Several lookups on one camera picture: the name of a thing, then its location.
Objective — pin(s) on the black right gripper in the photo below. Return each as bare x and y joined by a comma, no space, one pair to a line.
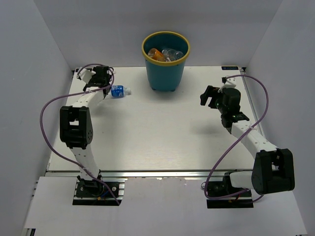
210,92

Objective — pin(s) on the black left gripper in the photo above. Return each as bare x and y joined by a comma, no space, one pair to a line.
91,81

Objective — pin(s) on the small clear bottle blue cap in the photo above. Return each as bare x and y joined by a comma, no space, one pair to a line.
119,91

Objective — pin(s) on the long clear plastic bottle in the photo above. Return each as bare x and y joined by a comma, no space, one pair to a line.
171,54

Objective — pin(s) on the orange juice bottle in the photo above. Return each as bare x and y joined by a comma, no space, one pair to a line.
155,54

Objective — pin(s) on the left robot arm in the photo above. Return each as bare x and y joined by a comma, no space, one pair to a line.
76,129

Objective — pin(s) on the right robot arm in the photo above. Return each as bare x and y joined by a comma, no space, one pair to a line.
273,169

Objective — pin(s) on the teal bin with yellow rim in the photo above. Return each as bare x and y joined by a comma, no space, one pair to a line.
165,75

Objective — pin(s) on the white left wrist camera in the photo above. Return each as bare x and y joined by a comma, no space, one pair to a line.
85,75

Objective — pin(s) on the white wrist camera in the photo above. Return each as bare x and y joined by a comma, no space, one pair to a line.
85,75
227,83

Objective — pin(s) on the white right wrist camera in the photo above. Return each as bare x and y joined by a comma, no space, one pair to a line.
227,83

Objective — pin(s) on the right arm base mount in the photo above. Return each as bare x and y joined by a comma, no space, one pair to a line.
227,197

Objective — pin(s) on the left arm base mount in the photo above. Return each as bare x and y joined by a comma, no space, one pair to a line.
93,193

